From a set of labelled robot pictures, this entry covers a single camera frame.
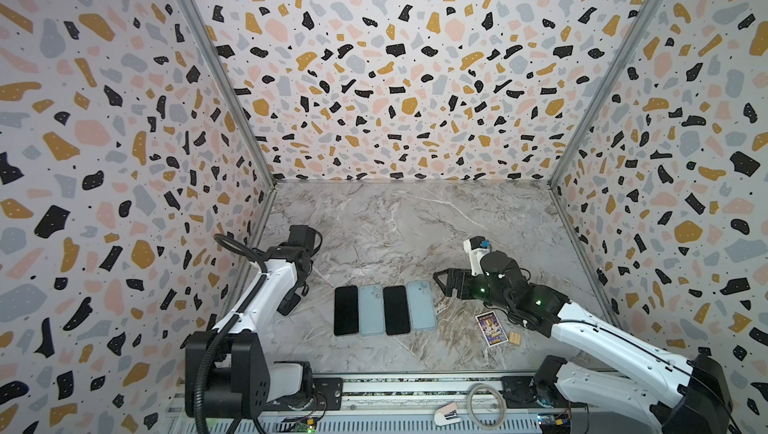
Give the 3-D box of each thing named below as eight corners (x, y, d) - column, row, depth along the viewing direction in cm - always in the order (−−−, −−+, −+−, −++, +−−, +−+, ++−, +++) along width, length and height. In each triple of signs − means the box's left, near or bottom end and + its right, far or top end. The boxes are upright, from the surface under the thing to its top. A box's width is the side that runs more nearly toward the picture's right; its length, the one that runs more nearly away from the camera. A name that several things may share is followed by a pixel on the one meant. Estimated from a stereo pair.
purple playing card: (488, 348, 83) (490, 345, 82) (474, 317, 89) (476, 314, 87) (506, 342, 85) (509, 339, 83) (491, 312, 90) (493, 309, 88)
